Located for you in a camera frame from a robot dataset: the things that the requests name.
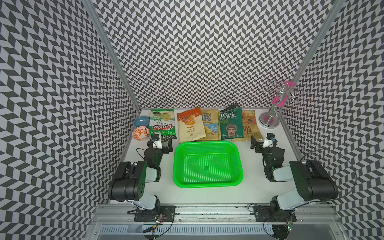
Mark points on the aluminium front rail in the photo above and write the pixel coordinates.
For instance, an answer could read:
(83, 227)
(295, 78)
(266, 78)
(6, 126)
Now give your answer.
(217, 213)

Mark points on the green REAL chips bag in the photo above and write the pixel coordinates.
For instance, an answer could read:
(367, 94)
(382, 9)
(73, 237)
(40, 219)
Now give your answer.
(231, 124)

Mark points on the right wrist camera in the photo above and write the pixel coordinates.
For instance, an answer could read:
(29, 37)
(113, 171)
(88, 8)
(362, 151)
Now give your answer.
(269, 141)

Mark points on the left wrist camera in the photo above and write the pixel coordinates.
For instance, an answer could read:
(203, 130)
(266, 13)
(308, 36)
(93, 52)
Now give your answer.
(156, 140)

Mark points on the orange patterned bowl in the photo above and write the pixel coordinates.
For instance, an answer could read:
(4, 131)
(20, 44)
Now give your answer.
(140, 133)

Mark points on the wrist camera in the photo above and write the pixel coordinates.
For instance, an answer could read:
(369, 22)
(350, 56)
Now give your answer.
(269, 141)
(156, 140)

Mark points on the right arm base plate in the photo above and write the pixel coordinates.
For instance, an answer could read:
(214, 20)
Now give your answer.
(266, 213)

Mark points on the green plastic basket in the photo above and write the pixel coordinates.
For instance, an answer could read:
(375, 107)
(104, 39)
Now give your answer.
(207, 165)

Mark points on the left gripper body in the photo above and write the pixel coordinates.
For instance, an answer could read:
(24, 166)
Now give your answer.
(165, 150)

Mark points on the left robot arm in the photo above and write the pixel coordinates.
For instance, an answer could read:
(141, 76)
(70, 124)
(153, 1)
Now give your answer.
(129, 181)

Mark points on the green white Chulo chips bag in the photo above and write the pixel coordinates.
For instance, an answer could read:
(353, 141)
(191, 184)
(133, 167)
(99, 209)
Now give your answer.
(162, 121)

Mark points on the black red Krax chips bag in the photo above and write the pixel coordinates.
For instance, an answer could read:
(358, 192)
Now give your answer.
(233, 106)

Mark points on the blue bowl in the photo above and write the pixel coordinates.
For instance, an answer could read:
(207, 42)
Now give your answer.
(142, 121)

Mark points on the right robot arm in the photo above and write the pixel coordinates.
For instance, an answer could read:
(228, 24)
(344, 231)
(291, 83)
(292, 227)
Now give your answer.
(312, 182)

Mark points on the tan orange CHIPS bag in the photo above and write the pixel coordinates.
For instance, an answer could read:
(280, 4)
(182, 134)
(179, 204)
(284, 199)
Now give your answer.
(250, 127)

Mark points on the orange cassava chips bag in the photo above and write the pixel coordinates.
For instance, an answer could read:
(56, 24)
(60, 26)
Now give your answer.
(190, 125)

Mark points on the yellow blue CHIPS bag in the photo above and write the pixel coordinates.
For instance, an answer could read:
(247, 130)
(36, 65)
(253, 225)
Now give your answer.
(211, 125)

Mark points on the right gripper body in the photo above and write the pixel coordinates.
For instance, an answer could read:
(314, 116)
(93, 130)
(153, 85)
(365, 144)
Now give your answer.
(259, 148)

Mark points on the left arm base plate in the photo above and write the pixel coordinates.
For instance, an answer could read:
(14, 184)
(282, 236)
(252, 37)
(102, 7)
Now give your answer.
(148, 216)

